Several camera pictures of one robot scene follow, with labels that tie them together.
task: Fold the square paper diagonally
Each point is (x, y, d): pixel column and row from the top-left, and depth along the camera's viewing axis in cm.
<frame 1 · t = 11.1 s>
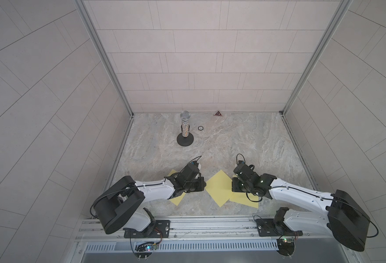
left hand: (209, 185, 84), fingers closed
right hand: (230, 186, 83), fingers closed
red triangular sticker: (218, 113, 119), on the table
yellow square paper: (219, 187, 86), on the table
yellow paper: (243, 196, 71), point 12 cm above the table

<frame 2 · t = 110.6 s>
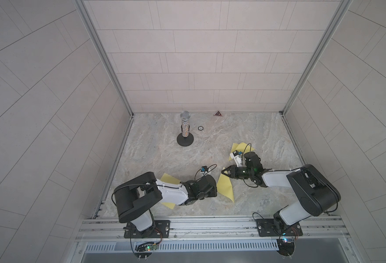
left hand: (219, 190, 85), fingers closed
right hand: (223, 172, 87), fingers closed
yellow square paper: (242, 147, 95), point 5 cm above the table
yellow paper: (224, 186, 84), point 2 cm above the table
the other named things where they were.

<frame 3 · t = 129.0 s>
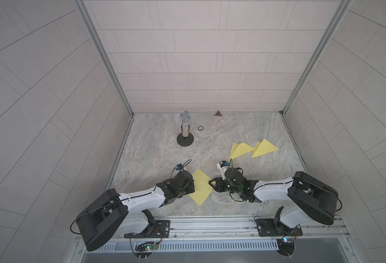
left hand: (196, 184, 86), fingers closed
right hand: (210, 184, 84), fingers open
yellow paper: (263, 148, 96), point 4 cm above the table
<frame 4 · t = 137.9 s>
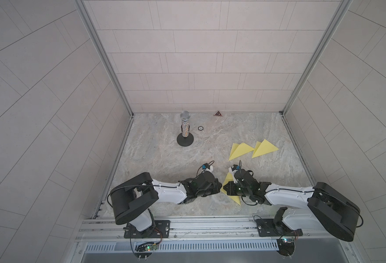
left hand: (225, 187, 81), fingers closed
right hand: (223, 189, 84), fingers closed
